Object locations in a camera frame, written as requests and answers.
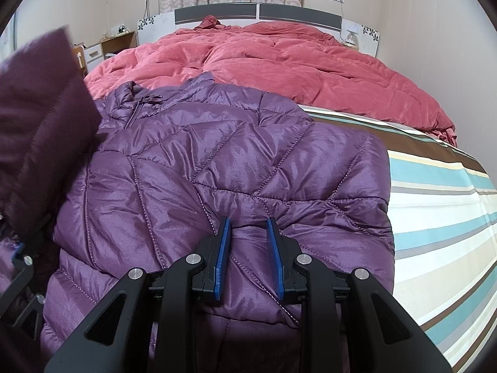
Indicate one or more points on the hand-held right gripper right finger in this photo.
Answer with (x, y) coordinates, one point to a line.
(275, 256)

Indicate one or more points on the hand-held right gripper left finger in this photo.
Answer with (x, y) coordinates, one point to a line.
(222, 256)

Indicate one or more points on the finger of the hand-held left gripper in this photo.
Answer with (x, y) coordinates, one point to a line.
(17, 250)

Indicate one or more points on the purple puffer jacket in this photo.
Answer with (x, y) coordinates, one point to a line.
(233, 155)

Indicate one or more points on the striped bed sheet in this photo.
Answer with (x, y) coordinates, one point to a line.
(438, 209)

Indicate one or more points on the red comforter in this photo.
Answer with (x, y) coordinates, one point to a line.
(291, 66)

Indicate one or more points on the white drawer cabinet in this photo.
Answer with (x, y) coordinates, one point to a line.
(93, 52)

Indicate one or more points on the white and grey headboard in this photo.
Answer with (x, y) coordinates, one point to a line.
(217, 13)

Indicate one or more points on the power strip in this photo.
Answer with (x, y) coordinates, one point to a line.
(123, 29)

